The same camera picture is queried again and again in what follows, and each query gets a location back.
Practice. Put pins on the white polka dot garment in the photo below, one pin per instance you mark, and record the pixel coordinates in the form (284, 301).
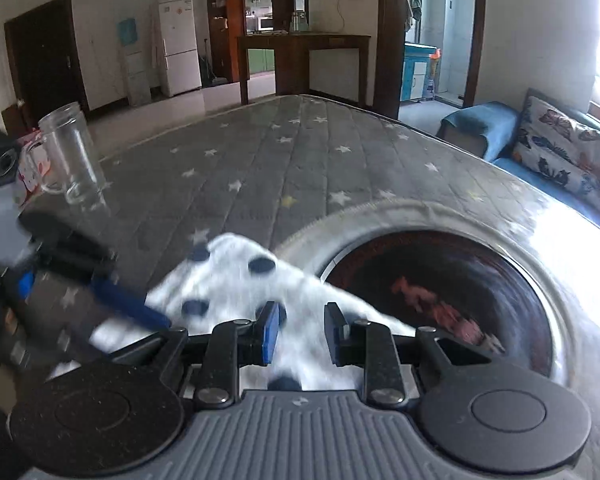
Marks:
(230, 280)

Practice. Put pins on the hanging green cloth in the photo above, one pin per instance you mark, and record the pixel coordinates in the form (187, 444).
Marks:
(414, 7)

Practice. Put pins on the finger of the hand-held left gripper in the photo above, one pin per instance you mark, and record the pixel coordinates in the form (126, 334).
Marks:
(130, 304)

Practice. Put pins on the clear glass jar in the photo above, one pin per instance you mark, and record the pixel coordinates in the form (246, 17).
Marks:
(75, 155)

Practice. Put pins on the dark wooden table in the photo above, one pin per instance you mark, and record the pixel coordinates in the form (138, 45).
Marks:
(305, 47)

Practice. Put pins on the dark wooden shelf unit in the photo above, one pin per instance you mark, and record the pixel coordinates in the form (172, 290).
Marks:
(225, 20)

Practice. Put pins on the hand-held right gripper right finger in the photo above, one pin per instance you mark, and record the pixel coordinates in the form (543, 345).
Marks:
(333, 336)

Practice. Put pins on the microwave oven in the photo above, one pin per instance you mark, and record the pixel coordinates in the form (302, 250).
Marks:
(265, 23)

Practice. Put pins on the wooden pillar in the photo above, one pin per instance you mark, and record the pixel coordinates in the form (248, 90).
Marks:
(394, 35)

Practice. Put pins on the white mug with red print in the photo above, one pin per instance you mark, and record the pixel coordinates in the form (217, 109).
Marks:
(30, 170)

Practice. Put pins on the blue sofa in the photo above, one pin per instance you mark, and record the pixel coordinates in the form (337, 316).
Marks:
(485, 125)

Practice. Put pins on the butterfly print pillow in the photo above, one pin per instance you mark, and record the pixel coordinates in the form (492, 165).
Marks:
(565, 152)

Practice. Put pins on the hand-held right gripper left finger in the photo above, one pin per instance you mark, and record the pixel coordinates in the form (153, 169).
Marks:
(269, 334)

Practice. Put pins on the blue washstand cabinet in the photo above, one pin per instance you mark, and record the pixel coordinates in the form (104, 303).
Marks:
(417, 72)

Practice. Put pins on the dark wooden door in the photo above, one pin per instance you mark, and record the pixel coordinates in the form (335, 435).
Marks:
(45, 60)

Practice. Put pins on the white refrigerator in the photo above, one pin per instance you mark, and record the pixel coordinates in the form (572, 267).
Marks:
(180, 45)

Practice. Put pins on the grey star-patterned mattress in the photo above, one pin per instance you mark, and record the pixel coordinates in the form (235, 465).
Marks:
(300, 160)

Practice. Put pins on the broom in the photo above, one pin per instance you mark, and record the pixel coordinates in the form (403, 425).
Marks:
(211, 67)

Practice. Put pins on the round metal basin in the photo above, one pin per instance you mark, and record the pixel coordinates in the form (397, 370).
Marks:
(445, 290)

